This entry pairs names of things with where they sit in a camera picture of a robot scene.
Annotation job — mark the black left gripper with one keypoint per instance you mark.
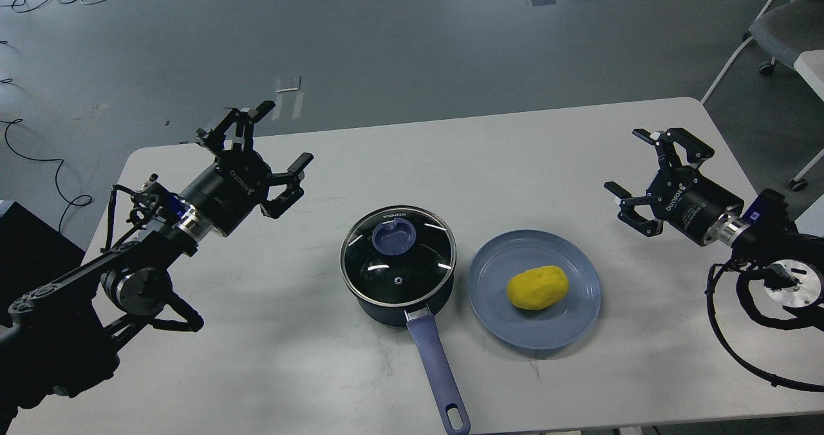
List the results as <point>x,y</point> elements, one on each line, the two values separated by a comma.
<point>227,191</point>

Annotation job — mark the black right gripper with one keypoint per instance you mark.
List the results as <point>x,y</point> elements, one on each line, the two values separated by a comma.
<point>679,194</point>

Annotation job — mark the yellow potato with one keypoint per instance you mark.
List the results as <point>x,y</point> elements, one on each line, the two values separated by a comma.
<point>538,288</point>

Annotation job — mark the glass lid with purple knob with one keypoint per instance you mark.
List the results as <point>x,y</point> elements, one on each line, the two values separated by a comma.
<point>397,256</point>

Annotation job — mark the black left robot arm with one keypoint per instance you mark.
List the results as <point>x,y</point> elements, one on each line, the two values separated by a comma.
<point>66,334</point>

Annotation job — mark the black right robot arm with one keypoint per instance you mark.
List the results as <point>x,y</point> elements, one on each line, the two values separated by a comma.
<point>779,269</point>

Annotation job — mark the blue plate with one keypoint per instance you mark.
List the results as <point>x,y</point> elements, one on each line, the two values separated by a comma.
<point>511,253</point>

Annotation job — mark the grey office chair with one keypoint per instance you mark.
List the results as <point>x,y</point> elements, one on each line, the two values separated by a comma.
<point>792,35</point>

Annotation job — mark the black box at left edge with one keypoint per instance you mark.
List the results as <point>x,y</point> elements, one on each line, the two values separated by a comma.
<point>32,254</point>

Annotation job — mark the dark pot with purple handle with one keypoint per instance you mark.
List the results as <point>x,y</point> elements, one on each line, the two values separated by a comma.
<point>419,320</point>

